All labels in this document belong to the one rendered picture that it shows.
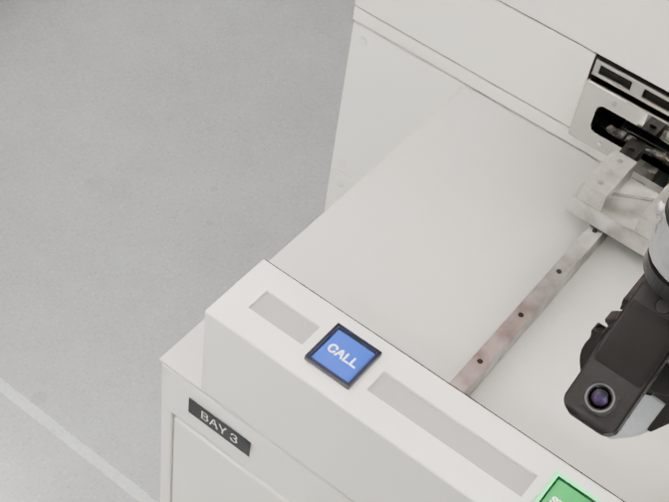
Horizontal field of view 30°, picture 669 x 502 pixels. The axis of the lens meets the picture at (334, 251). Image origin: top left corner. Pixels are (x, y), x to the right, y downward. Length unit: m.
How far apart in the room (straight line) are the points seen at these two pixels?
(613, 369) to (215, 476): 0.68
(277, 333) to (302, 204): 1.44
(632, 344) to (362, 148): 1.09
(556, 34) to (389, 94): 0.33
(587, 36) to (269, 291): 0.57
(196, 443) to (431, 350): 0.29
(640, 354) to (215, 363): 0.53
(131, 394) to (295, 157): 0.71
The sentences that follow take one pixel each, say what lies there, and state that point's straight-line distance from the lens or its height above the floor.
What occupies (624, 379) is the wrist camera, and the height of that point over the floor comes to 1.25.
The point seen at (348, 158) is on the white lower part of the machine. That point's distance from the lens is 2.00.
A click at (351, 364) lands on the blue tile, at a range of 1.23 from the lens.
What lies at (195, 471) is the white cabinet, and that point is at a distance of 1.52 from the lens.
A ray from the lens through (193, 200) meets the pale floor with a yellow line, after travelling 2.67.
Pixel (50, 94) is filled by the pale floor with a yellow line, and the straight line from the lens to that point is 2.90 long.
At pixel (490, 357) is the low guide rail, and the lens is 1.41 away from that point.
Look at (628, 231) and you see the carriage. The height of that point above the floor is 0.88.
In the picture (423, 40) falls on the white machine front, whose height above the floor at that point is 0.85.
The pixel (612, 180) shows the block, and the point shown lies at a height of 0.91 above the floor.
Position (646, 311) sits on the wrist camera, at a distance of 0.94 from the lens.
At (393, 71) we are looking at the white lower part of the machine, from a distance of 1.83.
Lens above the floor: 1.96
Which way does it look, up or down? 49 degrees down
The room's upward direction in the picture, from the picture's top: 10 degrees clockwise
